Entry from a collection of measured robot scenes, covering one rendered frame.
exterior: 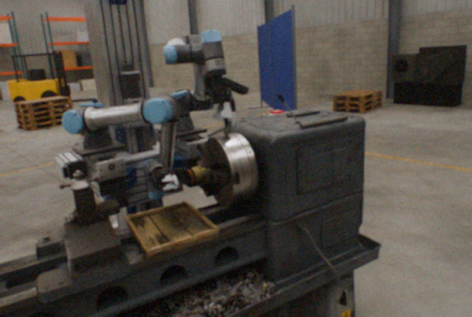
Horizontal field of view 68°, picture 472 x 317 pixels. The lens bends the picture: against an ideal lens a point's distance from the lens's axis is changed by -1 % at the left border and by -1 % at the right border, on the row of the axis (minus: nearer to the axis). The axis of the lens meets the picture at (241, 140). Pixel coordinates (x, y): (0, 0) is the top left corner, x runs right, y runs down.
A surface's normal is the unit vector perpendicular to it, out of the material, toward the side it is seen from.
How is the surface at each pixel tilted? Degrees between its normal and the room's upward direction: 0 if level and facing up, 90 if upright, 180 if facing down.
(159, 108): 90
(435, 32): 90
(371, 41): 90
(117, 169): 90
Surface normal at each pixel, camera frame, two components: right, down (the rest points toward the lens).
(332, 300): 0.50, 0.13
